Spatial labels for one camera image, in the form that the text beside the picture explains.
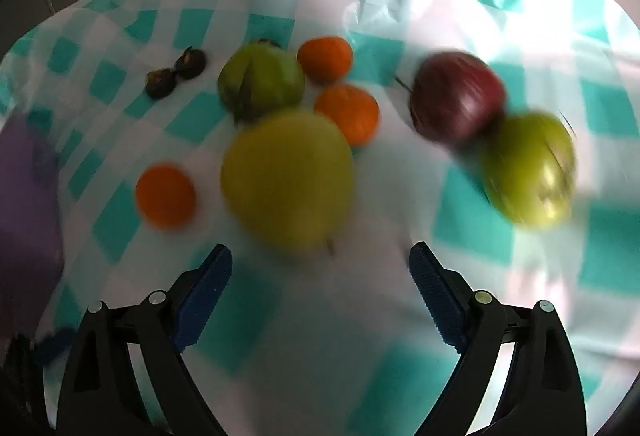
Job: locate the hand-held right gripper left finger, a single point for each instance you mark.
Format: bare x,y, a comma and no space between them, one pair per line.
205,296

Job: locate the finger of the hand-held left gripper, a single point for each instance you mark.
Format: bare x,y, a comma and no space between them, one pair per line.
52,346

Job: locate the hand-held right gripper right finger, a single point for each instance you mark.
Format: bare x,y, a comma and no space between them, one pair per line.
440,296

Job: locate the orange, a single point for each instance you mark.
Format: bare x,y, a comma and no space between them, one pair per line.
350,114
165,196
325,59

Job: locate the purple rimmed cardboard box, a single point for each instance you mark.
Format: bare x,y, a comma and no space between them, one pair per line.
27,216

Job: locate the yellow pear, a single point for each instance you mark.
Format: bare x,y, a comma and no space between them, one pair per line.
287,178

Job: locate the dark red apple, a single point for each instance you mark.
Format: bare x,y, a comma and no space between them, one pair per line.
457,99

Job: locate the green apple with stem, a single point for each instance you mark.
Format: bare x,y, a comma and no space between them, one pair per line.
262,79

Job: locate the small dark brown fruit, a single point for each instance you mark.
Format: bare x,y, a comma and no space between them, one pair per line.
160,84
191,63

